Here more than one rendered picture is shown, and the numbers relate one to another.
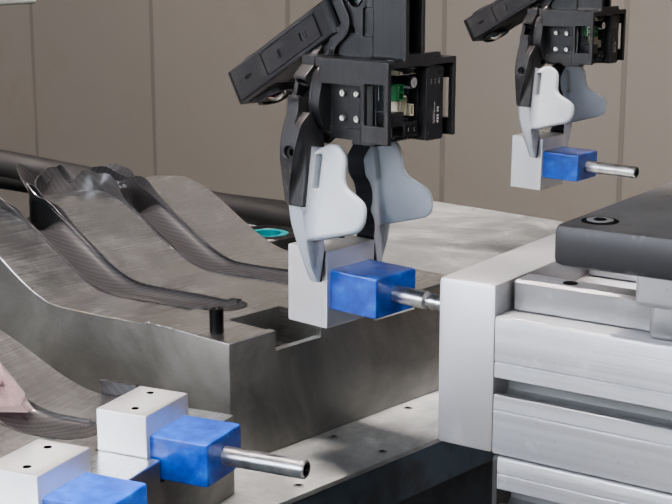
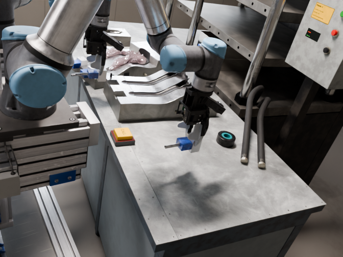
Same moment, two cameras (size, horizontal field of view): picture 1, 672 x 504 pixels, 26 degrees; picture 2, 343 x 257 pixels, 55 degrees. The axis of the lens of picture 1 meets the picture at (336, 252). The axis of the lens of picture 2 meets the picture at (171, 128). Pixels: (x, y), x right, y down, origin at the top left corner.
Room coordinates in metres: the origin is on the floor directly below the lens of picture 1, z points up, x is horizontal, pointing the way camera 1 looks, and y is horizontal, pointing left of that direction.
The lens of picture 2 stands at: (1.71, -1.18, 1.58)
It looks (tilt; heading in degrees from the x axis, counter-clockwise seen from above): 32 degrees down; 106
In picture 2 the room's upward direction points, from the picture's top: 14 degrees clockwise
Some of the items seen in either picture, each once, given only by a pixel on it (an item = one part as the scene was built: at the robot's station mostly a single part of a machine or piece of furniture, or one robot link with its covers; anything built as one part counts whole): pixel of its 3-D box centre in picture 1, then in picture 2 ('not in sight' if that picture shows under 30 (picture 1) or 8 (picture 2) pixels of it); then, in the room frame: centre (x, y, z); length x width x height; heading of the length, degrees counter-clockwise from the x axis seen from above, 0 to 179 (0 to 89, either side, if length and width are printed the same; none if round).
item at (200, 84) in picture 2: not in sight; (204, 82); (1.50, -0.23, 1.17); 0.08 x 0.08 x 0.05
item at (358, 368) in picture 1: (138, 282); (162, 92); (1.22, 0.17, 0.87); 0.50 x 0.26 x 0.14; 48
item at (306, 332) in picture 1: (276, 342); (113, 85); (1.02, 0.04, 0.87); 0.05 x 0.05 x 0.04; 48
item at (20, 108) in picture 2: not in sight; (28, 91); (1.08, -0.53, 1.09); 0.15 x 0.15 x 0.10
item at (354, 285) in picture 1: (384, 291); (90, 73); (0.95, -0.03, 0.93); 0.13 x 0.05 x 0.05; 49
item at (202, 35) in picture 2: not in sight; (237, 51); (1.36, 1.13, 0.87); 0.50 x 0.27 x 0.17; 48
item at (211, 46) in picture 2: not in sight; (210, 58); (1.49, -0.24, 1.25); 0.09 x 0.08 x 0.11; 51
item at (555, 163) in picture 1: (578, 164); (181, 144); (1.48, -0.25, 0.93); 0.13 x 0.05 x 0.05; 52
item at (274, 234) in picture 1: (267, 247); (225, 138); (1.59, 0.08, 0.82); 0.08 x 0.08 x 0.04
